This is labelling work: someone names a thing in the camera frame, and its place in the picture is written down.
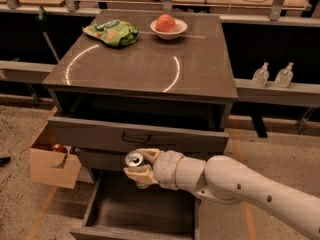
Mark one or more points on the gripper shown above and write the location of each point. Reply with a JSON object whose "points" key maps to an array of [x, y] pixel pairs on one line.
{"points": [[165, 168]]}

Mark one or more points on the silver blue redbull can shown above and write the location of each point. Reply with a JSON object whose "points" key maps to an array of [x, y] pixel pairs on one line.
{"points": [[135, 159]]}

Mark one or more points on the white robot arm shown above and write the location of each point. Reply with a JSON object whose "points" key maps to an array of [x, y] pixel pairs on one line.
{"points": [[224, 180]]}

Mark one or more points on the grey middle drawer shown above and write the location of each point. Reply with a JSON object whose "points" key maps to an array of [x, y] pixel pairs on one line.
{"points": [[115, 161]]}

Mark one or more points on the grey drawer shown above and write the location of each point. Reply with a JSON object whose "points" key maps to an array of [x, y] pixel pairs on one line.
{"points": [[115, 161], [119, 210], [112, 138]]}

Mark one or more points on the grey bottom drawer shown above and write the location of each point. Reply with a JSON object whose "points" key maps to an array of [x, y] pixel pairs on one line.
{"points": [[119, 210]]}

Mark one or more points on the grey top drawer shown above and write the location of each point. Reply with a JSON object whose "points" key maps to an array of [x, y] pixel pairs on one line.
{"points": [[112, 138]]}

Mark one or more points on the grey drawer cabinet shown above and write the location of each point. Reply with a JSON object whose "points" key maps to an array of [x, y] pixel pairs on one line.
{"points": [[185, 83]]}

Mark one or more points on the cardboard box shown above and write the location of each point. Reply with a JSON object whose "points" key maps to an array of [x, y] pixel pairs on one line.
{"points": [[48, 167]]}

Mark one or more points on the red ball in box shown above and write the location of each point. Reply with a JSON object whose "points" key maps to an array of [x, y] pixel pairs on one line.
{"points": [[59, 148]]}

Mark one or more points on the green chips bag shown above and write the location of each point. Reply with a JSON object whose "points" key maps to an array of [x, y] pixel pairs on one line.
{"points": [[116, 33]]}

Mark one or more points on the black shoe tip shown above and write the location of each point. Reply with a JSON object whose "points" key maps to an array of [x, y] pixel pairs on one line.
{"points": [[4, 161]]}

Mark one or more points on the red apple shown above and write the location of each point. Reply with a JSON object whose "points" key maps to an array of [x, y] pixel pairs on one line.
{"points": [[165, 23]]}

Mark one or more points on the left clear sanitizer bottle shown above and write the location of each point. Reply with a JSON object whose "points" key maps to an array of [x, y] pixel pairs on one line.
{"points": [[261, 76]]}

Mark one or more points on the clear sanitizer bottle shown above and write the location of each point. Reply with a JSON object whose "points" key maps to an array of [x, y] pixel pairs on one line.
{"points": [[261, 76], [284, 76]]}

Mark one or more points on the white ceramic bowl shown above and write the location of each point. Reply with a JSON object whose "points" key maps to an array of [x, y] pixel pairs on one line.
{"points": [[174, 32]]}

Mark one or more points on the right clear sanitizer bottle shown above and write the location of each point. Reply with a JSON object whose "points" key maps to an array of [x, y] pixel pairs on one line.
{"points": [[284, 76]]}

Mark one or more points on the green-handled tool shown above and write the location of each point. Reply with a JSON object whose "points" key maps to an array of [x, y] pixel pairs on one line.
{"points": [[41, 19]]}

